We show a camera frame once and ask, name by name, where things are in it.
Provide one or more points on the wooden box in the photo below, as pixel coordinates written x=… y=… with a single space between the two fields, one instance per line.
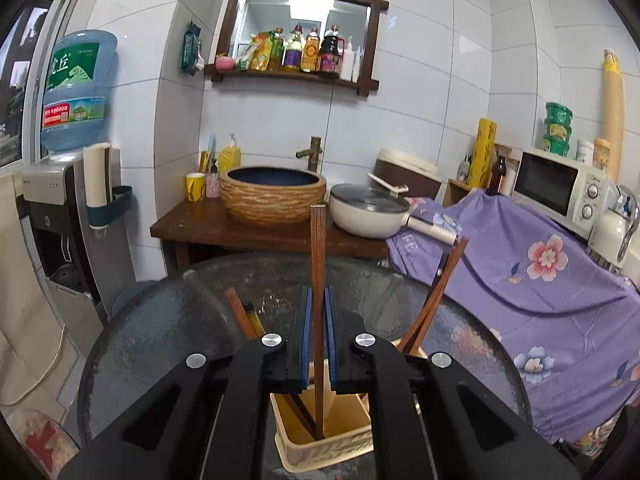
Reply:
x=456 y=194

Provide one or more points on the yellow cup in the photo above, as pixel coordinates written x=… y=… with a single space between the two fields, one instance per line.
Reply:
x=196 y=187

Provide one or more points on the pink bowl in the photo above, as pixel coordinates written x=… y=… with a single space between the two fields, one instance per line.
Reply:
x=225 y=62

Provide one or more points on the purple label oil bottle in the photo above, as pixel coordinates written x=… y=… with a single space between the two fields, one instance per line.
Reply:
x=295 y=52

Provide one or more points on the teal cup holder tray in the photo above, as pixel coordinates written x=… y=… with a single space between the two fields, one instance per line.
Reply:
x=117 y=205

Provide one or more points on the yellow paper roll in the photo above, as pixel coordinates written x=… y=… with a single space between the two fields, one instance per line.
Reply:
x=482 y=155

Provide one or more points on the red and white bag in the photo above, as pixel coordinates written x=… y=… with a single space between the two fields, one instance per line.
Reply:
x=40 y=440

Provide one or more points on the small white bottle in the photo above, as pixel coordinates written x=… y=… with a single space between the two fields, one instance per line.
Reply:
x=464 y=170

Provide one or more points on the dark wooden vanity table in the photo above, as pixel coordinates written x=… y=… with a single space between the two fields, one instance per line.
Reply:
x=200 y=230

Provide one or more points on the woven pattern wash basin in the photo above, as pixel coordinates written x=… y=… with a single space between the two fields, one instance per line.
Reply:
x=272 y=202

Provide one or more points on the dark soy sauce bottle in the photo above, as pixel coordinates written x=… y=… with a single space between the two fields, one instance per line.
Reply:
x=330 y=55

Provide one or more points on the sliding glass window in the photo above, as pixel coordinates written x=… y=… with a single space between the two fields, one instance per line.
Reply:
x=25 y=85

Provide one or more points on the orange label sauce bottle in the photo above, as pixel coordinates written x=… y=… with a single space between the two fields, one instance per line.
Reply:
x=311 y=52

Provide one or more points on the blue water jug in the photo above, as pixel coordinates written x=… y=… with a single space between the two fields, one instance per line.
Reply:
x=77 y=90

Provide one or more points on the wooden framed mirror shelf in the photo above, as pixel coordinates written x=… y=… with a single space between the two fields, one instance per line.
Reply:
x=310 y=15

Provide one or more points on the beige cloth cover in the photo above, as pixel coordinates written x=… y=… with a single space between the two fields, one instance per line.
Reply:
x=25 y=310

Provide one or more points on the white paper cup stack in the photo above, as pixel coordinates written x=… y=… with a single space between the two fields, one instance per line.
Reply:
x=96 y=175

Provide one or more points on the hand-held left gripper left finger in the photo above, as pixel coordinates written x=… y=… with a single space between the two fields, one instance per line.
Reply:
x=306 y=340

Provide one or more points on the white microwave oven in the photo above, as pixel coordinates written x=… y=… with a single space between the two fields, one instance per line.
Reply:
x=545 y=182

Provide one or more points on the tall beige roll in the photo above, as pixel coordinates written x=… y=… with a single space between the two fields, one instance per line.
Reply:
x=613 y=110

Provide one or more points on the white pan with glass lid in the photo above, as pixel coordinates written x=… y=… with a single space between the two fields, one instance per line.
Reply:
x=365 y=220

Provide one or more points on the brown glass bottle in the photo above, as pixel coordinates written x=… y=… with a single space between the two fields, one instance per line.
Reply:
x=497 y=177

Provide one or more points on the green oil bottle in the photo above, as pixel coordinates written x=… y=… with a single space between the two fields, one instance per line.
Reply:
x=277 y=52

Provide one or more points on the white plastic bottle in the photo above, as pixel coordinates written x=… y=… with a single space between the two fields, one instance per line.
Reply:
x=348 y=60

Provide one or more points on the clear snack bag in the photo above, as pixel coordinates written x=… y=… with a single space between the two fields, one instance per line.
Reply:
x=244 y=59

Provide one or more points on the small pink dotted bottle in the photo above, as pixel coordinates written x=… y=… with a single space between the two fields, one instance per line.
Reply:
x=213 y=185

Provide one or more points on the bamboo style brass faucet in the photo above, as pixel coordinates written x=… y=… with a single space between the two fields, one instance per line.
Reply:
x=314 y=155

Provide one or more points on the white electric kettle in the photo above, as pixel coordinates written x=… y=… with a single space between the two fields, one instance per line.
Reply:
x=607 y=240

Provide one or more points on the white spatula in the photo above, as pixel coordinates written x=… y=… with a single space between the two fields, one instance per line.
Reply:
x=385 y=182

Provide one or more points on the yellow seasoning packet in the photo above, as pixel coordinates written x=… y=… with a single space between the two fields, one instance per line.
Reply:
x=261 y=54

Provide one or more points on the yellow soap dispenser bottle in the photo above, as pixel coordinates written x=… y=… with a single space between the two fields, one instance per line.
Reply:
x=230 y=157

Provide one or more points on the brown and white rice cooker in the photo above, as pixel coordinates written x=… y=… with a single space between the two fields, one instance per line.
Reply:
x=415 y=175

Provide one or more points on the white jar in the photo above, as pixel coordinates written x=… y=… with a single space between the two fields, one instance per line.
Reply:
x=585 y=152

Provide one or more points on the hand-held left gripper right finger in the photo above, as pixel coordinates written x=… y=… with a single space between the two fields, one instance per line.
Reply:
x=330 y=340

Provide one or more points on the purple floral cloth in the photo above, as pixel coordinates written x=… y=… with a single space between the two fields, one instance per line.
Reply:
x=500 y=270

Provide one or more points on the brown wooden chopstick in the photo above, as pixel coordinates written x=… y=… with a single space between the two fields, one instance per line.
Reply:
x=452 y=267
x=254 y=320
x=424 y=329
x=317 y=260
x=239 y=310

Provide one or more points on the grey water dispenser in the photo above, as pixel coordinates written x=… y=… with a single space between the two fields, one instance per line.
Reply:
x=55 y=230

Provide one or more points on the beige utensil holder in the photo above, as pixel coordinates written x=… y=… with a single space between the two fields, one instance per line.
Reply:
x=325 y=452

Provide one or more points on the green wall packet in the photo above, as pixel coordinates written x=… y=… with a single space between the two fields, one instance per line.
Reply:
x=191 y=50

